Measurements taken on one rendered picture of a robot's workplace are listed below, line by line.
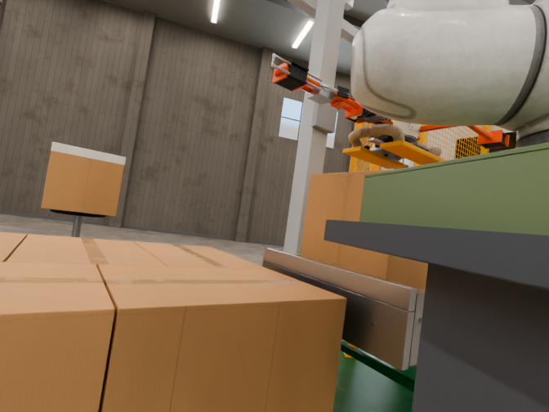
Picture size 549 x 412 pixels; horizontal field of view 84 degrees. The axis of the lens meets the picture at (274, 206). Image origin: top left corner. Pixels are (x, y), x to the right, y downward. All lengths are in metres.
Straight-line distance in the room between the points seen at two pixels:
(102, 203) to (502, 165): 2.14
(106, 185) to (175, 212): 6.75
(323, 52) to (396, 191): 2.19
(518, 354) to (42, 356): 0.65
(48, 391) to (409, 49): 0.73
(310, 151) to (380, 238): 1.91
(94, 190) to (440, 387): 2.08
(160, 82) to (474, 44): 9.33
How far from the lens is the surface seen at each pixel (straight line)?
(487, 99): 0.50
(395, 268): 1.05
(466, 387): 0.52
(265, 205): 9.26
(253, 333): 0.75
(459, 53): 0.47
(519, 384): 0.47
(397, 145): 1.23
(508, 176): 0.37
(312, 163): 2.32
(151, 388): 0.70
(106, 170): 2.26
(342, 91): 1.12
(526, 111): 0.53
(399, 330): 0.92
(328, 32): 2.71
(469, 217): 0.39
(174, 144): 9.13
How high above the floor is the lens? 0.73
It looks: 3 degrees up
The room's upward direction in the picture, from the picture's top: 8 degrees clockwise
